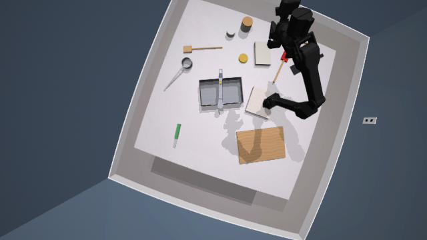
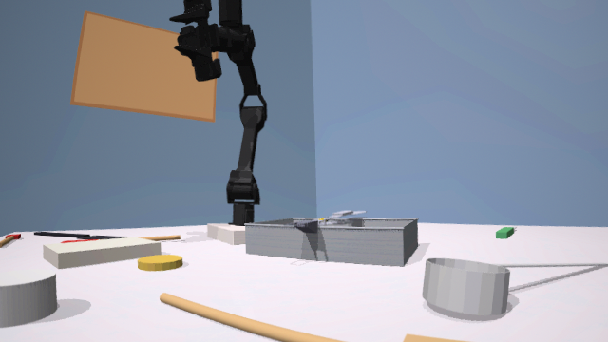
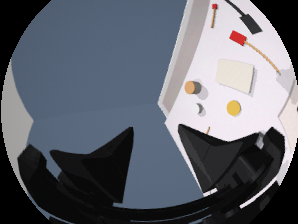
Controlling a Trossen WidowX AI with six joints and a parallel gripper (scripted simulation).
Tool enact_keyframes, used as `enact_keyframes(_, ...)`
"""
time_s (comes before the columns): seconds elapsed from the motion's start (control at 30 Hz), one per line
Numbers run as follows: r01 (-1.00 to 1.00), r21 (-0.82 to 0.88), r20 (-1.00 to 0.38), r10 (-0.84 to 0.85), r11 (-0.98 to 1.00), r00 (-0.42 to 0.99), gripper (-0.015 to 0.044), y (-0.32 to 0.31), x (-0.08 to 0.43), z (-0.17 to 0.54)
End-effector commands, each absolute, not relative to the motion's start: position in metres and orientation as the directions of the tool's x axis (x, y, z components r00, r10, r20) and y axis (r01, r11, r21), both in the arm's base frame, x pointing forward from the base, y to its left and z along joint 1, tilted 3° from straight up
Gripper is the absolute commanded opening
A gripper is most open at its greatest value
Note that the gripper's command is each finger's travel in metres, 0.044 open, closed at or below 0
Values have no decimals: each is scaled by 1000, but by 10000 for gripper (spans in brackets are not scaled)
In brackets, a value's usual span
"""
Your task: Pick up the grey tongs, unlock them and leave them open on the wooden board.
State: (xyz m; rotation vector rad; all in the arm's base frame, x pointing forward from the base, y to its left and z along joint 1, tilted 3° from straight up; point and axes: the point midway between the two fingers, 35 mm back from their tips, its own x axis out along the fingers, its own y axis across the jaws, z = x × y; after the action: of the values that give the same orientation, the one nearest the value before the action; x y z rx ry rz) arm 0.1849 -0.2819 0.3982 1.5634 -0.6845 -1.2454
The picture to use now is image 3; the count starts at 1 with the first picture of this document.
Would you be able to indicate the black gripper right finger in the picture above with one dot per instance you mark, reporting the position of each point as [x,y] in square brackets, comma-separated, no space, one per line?
[211,157]

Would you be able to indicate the grey rectangular tin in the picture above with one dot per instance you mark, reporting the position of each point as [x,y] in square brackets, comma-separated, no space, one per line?
[259,140]

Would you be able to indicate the red spatula with wooden handle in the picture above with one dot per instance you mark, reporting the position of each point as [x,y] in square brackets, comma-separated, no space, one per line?
[240,39]

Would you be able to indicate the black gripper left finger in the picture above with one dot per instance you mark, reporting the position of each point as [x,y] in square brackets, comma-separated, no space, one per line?
[107,167]

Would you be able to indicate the yellow flat round disc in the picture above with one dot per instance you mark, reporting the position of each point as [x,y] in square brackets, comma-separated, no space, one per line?
[233,107]

